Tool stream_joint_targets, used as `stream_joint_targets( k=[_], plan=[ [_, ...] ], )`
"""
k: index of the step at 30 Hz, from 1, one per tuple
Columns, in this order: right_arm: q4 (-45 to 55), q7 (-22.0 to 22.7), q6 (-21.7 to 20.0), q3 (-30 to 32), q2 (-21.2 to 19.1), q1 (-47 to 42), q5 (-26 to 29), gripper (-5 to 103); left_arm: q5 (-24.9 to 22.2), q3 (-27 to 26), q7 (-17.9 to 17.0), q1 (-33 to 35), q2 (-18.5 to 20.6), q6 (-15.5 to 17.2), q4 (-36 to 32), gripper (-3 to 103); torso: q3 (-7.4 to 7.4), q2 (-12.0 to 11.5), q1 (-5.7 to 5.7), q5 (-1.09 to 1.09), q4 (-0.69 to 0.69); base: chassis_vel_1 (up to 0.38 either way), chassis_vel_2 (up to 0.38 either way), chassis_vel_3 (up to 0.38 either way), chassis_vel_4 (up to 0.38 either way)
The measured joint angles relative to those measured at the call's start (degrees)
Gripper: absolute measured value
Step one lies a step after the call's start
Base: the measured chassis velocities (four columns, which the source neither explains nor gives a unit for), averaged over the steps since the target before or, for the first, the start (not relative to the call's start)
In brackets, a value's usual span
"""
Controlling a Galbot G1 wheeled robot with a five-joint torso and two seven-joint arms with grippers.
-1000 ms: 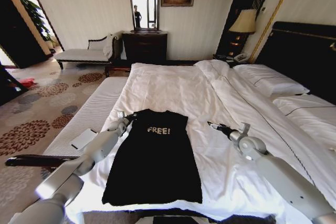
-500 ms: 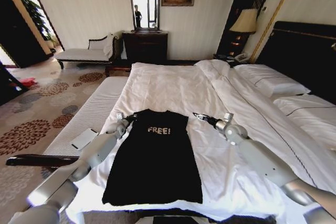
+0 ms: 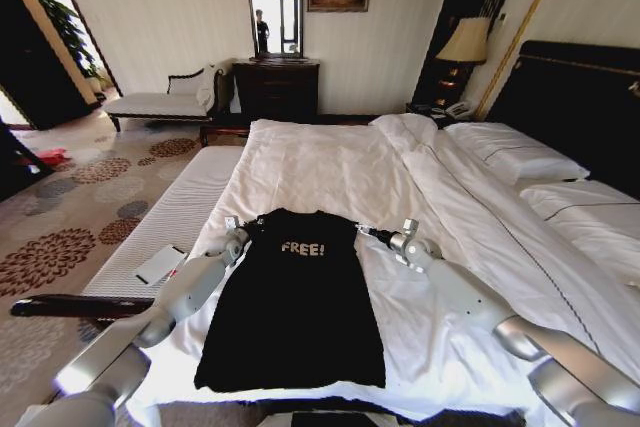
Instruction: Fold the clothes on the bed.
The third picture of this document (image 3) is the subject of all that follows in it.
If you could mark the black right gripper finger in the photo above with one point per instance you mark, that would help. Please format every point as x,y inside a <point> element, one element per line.
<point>363,226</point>
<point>362,232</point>

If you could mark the black T-shirt FREE print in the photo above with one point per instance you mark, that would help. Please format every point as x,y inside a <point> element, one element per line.
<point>290,322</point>

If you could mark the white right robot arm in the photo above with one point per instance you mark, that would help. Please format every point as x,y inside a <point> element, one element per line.
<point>465,292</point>

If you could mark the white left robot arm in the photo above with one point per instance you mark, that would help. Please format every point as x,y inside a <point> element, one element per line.
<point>195,287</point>

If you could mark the white ribbed bed bench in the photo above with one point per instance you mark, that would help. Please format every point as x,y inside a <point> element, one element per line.
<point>190,197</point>

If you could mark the white duvet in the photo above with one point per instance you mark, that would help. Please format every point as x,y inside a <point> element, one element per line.
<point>325,172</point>

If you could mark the white paper sheet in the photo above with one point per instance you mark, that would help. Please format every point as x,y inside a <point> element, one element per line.
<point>160,264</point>

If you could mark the dark wooden nightstand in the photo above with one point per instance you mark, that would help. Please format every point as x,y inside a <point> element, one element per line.
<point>425,111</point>

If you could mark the white desk telephone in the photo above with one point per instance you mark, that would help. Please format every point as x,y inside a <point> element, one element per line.
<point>459,109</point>

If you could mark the dark wooden dresser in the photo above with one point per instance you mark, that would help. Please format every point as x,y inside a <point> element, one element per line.
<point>275,89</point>

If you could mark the white cloth on chaise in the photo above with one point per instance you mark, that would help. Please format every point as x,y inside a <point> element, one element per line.
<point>207,87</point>

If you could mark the white pillow with dark stripe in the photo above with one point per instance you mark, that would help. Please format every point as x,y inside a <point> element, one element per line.
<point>590,212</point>
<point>515,149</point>

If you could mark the white cushioned chaise lounge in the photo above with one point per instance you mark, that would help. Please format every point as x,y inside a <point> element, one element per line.
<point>155,104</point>

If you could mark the person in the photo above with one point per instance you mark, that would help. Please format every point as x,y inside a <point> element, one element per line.
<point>261,32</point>

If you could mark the bedside lamp cream shade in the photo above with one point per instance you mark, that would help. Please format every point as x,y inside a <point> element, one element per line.
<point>465,42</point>

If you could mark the red item on floor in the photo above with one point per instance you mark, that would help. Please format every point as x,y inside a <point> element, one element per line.
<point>47,157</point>

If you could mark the black padded headboard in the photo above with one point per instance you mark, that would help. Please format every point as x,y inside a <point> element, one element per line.
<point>575,107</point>

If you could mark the dark wooden door panel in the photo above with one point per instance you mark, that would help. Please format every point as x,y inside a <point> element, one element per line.
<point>35,62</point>

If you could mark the green potted plant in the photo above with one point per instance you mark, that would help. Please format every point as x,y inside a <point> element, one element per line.
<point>65,22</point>

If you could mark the dark wooden rail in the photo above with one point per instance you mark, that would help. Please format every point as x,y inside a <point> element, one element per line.
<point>80,306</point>

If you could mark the dark framed wall mirror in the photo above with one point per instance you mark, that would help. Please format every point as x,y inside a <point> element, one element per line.
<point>275,7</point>

